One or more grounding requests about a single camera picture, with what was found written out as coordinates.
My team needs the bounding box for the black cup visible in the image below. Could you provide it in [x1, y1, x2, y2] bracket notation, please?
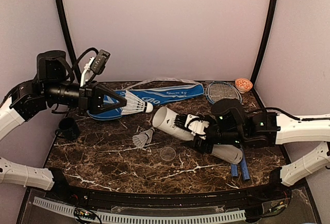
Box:
[55, 117, 80, 141]

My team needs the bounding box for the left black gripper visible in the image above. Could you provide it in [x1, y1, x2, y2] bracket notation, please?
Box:
[43, 79, 127, 116]

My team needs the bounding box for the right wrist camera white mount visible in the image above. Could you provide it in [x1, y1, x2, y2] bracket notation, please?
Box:
[174, 114, 211, 140]

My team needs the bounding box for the clear tube lid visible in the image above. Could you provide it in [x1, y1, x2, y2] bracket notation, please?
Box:
[160, 147, 176, 162]

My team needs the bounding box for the blue badminton racket right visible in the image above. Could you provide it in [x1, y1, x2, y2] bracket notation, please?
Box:
[206, 82, 251, 181]

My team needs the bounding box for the black front table rail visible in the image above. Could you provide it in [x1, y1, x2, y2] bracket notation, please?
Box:
[47, 185, 291, 210]

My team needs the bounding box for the white shuttlecock tube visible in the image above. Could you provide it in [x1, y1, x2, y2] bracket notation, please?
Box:
[152, 107, 243, 164]

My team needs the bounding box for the blue badminton racket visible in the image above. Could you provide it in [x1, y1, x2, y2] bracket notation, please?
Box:
[206, 82, 251, 181]
[205, 82, 239, 178]

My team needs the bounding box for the small circuit board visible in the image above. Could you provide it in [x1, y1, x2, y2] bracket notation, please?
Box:
[73, 207, 95, 220]

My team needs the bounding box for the white feather shuttlecock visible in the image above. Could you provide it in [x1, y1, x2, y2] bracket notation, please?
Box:
[121, 90, 153, 116]
[132, 127, 155, 149]

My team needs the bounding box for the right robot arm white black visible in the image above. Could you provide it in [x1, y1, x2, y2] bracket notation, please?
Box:
[174, 99, 329, 200]

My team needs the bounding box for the white slotted cable duct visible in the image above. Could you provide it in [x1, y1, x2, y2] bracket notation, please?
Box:
[32, 197, 246, 223]

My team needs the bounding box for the orange patterned small bowl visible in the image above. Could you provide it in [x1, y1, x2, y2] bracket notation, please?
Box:
[235, 78, 253, 94]

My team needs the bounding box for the white feather shuttlecock front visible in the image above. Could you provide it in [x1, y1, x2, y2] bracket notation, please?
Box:
[121, 90, 153, 116]

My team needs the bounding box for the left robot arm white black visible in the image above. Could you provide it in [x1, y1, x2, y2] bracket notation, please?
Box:
[1, 47, 128, 138]

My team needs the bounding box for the blue racket bag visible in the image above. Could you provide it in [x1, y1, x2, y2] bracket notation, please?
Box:
[87, 78, 204, 121]

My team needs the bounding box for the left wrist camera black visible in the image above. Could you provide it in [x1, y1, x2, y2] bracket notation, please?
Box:
[90, 50, 111, 75]

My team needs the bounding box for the blue badminton racket left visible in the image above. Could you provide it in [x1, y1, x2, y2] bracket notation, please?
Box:
[205, 82, 239, 178]

